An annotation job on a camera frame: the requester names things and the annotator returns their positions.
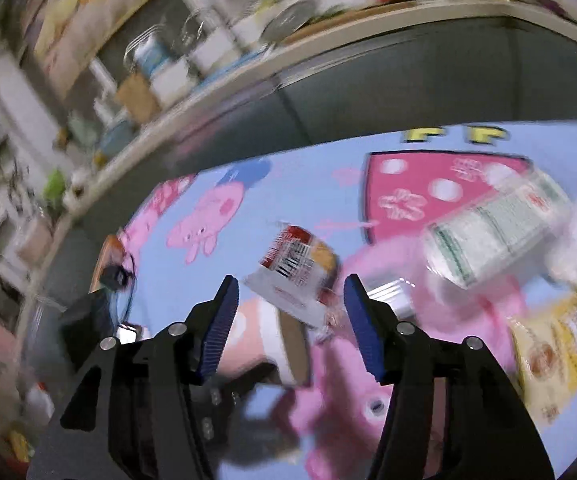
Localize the black smartphone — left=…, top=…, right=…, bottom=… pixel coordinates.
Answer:
left=58, top=290, right=149, bottom=368

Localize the pink and white paper cup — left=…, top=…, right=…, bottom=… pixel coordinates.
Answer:
left=218, top=300, right=315, bottom=389

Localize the fruit printed wall poster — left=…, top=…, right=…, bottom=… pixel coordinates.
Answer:
left=28, top=0, right=189, bottom=92

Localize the red and white snack wrapper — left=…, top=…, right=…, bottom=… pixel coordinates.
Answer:
left=243, top=222, right=341, bottom=333

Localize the clear plastic wrapper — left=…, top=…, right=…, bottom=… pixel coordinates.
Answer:
left=371, top=279, right=415, bottom=317

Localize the small wooden cutting board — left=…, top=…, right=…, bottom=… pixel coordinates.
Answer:
left=116, top=74, right=162, bottom=124

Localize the blue and white detergent bottle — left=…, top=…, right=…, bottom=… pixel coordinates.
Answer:
left=131, top=34, right=172, bottom=79

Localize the cartoon pig printed blanket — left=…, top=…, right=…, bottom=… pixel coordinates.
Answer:
left=58, top=120, right=577, bottom=480

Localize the grey round lid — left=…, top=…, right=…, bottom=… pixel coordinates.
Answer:
left=261, top=0, right=315, bottom=41

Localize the light blue plastic bowl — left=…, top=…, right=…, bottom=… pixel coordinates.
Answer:
left=96, top=120, right=135, bottom=159

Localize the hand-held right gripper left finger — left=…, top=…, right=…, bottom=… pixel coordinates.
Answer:
left=27, top=275, right=242, bottom=480

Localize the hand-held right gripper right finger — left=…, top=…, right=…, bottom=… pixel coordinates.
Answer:
left=343, top=274, right=555, bottom=480

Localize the clear plastic bottle white label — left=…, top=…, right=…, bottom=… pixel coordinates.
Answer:
left=424, top=169, right=575, bottom=290

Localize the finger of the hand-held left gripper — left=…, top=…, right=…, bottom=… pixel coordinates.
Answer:
left=199, top=365, right=277, bottom=453

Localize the pale yellow snack packet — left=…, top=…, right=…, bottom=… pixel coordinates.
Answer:
left=511, top=290, right=577, bottom=427

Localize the black charger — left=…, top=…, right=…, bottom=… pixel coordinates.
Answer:
left=99, top=266, right=135, bottom=292

